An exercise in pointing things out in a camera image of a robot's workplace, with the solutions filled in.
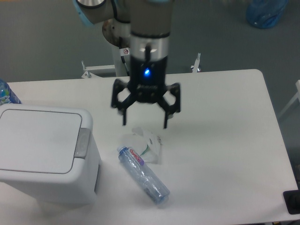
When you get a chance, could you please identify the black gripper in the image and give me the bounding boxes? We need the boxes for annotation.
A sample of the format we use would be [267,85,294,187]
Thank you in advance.
[110,55,181,129]

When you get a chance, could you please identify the white push-lid trash can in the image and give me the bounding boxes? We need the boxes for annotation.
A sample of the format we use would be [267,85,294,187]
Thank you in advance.
[0,104,101,204]

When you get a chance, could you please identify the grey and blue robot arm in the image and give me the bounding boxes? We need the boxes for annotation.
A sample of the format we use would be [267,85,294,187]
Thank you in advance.
[73,0,181,128]

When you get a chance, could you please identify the crumpled white paper packaging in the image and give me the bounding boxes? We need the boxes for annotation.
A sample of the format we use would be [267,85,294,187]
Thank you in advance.
[119,127,162,164]

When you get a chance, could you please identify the clear empty plastic bottle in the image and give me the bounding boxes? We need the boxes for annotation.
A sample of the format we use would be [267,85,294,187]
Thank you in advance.
[117,146,170,205]

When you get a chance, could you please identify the blue labelled bottle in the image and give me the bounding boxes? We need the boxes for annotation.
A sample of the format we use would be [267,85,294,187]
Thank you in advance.
[0,79,22,105]

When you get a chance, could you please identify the blue plastic bag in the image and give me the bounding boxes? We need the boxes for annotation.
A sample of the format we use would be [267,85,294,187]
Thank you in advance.
[246,0,289,29]

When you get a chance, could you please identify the black device at table edge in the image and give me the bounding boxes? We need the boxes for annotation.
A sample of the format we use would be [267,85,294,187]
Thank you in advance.
[283,190,300,215]

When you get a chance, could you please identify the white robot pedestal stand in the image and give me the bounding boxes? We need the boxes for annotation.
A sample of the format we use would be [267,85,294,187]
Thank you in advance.
[80,18,203,79]

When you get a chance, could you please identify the white furniture frame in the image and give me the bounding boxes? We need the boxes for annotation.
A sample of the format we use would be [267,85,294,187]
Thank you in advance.
[278,80,300,120]

